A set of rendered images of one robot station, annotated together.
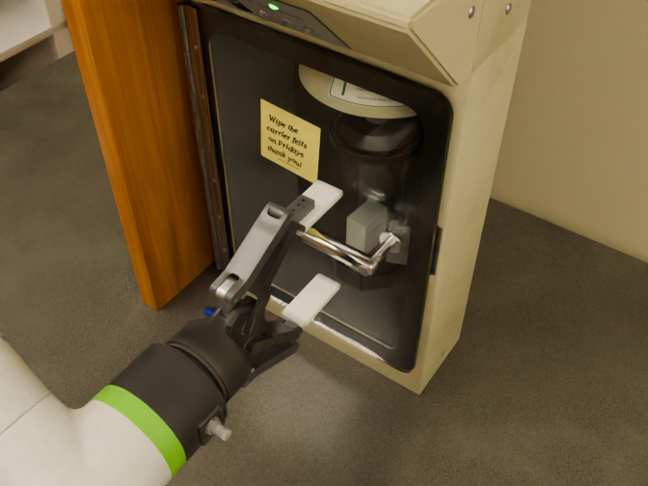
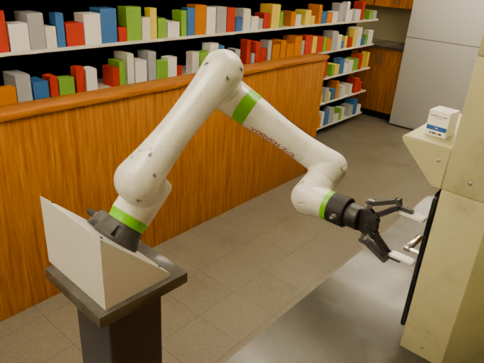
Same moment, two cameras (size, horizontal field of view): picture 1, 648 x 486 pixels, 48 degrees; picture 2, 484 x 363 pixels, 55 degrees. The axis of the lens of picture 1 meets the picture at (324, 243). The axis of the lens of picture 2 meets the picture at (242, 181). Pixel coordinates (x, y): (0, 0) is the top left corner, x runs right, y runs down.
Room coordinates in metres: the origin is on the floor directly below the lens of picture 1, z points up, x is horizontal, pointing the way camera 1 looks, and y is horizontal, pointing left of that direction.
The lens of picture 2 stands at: (0.14, -1.12, 1.85)
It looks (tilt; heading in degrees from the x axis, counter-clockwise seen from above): 25 degrees down; 94
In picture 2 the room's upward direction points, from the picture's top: 4 degrees clockwise
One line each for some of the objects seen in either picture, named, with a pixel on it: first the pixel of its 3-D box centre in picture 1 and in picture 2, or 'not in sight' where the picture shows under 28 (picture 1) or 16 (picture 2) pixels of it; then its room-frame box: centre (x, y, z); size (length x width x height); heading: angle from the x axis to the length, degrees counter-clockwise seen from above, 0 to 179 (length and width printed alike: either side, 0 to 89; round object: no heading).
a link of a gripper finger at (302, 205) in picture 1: (292, 207); (404, 205); (0.49, 0.03, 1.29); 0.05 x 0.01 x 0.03; 145
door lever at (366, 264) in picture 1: (349, 242); (418, 245); (0.54, -0.03, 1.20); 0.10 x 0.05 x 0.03; 54
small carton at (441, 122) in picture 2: not in sight; (441, 122); (0.52, -0.02, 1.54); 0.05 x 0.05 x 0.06; 50
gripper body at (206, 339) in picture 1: (226, 342); (363, 219); (0.41, 0.09, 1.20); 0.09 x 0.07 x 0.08; 145
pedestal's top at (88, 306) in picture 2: not in sight; (117, 274); (-0.33, 0.07, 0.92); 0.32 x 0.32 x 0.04; 53
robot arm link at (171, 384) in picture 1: (173, 402); (340, 210); (0.34, 0.13, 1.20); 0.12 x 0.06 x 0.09; 55
